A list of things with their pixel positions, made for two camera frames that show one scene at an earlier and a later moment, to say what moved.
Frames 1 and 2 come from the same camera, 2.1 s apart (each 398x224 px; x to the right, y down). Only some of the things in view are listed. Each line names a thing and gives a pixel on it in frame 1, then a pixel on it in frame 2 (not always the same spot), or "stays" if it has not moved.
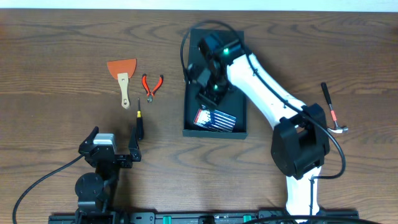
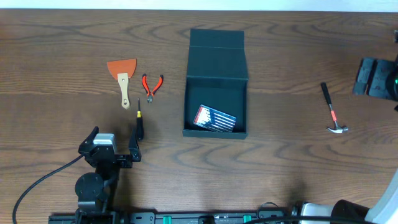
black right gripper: (205, 94) to (379, 83)
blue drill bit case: (215, 119) stays
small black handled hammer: (337, 129) stays
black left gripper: (121, 157) stays
